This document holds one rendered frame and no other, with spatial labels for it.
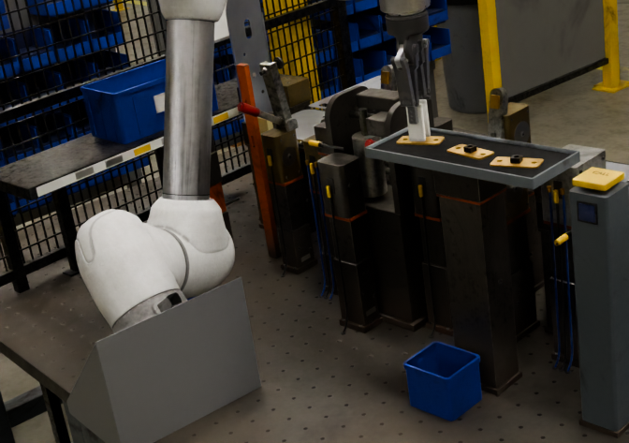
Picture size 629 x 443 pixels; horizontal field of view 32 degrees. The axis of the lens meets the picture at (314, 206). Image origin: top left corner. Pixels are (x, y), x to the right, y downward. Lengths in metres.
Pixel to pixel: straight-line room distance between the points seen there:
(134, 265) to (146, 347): 0.19
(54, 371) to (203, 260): 0.42
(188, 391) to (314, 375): 0.27
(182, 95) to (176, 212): 0.24
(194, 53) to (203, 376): 0.66
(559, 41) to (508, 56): 0.38
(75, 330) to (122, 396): 0.59
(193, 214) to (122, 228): 0.18
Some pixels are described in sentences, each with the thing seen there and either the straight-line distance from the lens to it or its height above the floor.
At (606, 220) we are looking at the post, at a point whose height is 1.10.
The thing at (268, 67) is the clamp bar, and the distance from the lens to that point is 2.49.
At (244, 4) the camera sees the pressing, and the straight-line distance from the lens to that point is 2.80.
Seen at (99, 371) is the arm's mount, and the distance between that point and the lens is 2.01.
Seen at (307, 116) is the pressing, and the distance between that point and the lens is 2.80.
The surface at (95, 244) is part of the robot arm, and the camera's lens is 2.16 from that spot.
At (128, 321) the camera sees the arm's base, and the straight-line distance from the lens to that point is 2.11.
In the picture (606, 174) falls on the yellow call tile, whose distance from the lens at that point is 1.79.
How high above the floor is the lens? 1.82
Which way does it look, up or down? 22 degrees down
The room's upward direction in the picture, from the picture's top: 9 degrees counter-clockwise
